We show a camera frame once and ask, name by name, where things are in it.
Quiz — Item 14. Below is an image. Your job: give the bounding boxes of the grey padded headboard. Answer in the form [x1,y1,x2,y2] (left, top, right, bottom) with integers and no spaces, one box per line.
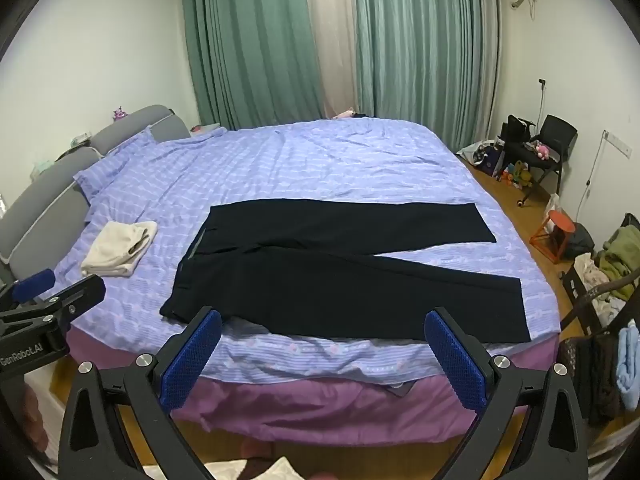
[0,105,191,283]

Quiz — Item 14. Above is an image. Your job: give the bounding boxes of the blue patterned bed cover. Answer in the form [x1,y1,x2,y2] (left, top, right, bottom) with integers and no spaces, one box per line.
[74,119,561,387]

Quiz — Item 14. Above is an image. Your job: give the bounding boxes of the white cloth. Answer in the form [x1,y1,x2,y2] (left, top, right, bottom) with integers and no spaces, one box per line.
[220,456,312,480]

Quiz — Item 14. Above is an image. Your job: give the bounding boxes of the patterned shopping bag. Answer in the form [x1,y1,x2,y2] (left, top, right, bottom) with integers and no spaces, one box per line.
[457,139,506,179]

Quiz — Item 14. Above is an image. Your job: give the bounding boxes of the person's left hand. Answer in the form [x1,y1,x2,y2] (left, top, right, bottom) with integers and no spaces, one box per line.
[20,387,49,462]

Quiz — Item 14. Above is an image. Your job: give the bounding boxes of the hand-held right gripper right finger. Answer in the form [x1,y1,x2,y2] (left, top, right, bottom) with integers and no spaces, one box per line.
[424,307,589,480]

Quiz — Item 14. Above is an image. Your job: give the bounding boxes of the olive green garment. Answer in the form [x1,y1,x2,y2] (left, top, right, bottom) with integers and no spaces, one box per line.
[597,225,640,302]

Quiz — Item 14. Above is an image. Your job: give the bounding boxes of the white plastic bag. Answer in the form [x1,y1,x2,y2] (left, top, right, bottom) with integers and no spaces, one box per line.
[544,192,564,234]

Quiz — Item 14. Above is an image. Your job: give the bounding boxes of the green curtain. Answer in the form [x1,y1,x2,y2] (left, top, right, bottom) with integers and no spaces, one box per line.
[352,0,502,150]
[180,0,326,132]

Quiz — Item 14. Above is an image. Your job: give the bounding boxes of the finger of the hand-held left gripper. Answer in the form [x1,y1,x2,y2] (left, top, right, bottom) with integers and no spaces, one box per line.
[0,268,57,307]
[0,275,107,333]

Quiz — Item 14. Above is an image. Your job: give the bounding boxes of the dark bag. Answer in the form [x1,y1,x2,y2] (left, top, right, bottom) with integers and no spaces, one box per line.
[565,222,596,261]

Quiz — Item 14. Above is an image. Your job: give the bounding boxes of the cream folded cloth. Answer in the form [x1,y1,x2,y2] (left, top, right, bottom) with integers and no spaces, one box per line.
[81,220,159,278]

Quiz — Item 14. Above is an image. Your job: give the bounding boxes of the white garment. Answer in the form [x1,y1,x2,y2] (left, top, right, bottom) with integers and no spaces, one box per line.
[572,252,627,312]

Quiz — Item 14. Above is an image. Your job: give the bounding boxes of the black bag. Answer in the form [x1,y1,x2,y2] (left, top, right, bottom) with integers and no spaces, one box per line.
[500,115,536,147]

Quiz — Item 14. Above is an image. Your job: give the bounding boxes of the orange stool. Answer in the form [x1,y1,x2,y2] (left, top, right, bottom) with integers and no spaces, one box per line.
[530,210,576,264]

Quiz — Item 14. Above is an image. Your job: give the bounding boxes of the pile of colourful toys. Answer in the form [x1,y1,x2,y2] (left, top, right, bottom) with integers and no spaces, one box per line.
[499,160,534,189]

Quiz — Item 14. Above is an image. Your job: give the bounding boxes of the light blue towel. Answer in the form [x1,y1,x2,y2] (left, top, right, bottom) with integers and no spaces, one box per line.
[616,320,640,409]

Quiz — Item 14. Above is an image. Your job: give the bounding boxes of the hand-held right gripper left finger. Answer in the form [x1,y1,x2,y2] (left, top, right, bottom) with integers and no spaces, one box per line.
[59,305,223,480]

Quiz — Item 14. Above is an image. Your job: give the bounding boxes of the purple bed sheet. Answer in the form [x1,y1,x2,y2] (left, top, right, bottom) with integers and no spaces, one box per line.
[67,324,559,449]

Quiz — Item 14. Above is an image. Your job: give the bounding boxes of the blue patterned pillow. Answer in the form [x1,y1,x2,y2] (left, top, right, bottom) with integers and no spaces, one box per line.
[74,127,166,206]

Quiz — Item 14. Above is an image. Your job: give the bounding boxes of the beige sheer curtain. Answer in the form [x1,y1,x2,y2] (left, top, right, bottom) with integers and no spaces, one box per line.
[302,0,359,120]

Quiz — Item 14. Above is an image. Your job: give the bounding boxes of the black pants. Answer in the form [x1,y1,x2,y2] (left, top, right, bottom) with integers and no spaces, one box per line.
[159,199,532,345]

